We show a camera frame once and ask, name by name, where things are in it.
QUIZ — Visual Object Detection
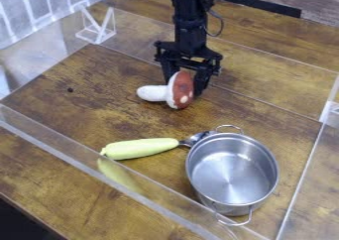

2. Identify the black strip on table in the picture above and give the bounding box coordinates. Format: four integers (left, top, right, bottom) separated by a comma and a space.
223, 0, 302, 18

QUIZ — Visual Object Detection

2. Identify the red and white toy mushroom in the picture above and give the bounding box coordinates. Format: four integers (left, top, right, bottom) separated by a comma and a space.
136, 70, 194, 109

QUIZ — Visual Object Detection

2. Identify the clear acrylic barrier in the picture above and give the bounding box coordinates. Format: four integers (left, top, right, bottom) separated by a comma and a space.
275, 74, 339, 240
0, 104, 269, 240

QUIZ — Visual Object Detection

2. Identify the green handled spoon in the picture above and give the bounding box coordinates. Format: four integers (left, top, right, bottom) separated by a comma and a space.
100, 131, 215, 160

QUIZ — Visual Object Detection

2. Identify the silver pot with handles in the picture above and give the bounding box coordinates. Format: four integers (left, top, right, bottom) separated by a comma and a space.
186, 124, 279, 226

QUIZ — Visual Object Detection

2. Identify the clear acrylic right barrier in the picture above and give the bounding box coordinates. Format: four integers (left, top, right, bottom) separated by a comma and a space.
275, 74, 339, 240

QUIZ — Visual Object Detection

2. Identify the clear acrylic triangle bracket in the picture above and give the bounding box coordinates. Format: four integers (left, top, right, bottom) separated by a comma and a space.
76, 7, 116, 45

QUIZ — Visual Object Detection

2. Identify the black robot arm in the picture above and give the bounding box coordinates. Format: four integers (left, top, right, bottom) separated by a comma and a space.
155, 0, 223, 96

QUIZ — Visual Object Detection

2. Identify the clear acrylic front barrier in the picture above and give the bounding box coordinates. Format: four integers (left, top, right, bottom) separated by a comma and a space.
0, 104, 269, 240

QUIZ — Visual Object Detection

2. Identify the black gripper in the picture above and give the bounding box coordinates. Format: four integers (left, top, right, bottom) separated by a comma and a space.
154, 41, 223, 96

